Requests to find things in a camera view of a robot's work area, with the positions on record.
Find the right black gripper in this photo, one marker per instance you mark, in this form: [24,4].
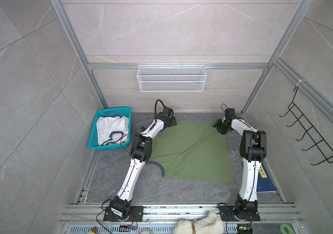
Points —
[218,125]

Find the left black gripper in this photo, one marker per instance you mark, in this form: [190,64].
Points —
[173,121]

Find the green tank top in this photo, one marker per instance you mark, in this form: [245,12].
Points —
[193,151]

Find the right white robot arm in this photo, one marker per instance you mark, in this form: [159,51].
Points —
[253,150]

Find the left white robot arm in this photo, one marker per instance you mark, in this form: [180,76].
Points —
[140,153]

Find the white tank top in basket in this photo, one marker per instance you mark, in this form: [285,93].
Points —
[112,130]

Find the teal plastic basket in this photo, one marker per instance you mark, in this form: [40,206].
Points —
[111,112]

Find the blue book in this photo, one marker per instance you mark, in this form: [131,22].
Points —
[265,183]

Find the white plush toy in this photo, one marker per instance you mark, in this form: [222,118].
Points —
[211,224]

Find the green tape roll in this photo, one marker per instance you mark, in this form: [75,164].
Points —
[286,229]

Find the black wire hook rack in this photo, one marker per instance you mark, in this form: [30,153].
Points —
[310,131]

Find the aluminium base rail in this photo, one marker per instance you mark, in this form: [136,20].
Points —
[162,219]

